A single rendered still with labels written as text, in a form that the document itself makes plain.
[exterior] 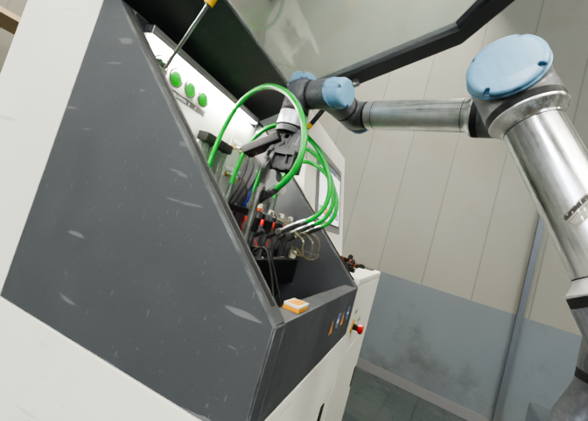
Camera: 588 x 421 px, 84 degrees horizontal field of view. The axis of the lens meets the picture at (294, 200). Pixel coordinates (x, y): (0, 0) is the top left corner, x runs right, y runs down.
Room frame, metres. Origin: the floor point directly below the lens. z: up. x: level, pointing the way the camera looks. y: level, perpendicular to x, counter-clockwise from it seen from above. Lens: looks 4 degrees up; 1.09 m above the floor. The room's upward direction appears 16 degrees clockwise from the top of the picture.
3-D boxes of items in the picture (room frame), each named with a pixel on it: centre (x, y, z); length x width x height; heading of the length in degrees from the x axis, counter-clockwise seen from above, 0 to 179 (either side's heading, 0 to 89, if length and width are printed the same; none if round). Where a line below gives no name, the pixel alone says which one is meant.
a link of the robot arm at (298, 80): (0.86, 0.06, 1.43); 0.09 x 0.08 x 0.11; 48
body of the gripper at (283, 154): (0.86, 0.06, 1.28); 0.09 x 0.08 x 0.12; 68
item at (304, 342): (0.78, -0.14, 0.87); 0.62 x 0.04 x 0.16; 158
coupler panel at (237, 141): (1.20, 0.24, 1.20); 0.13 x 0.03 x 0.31; 158
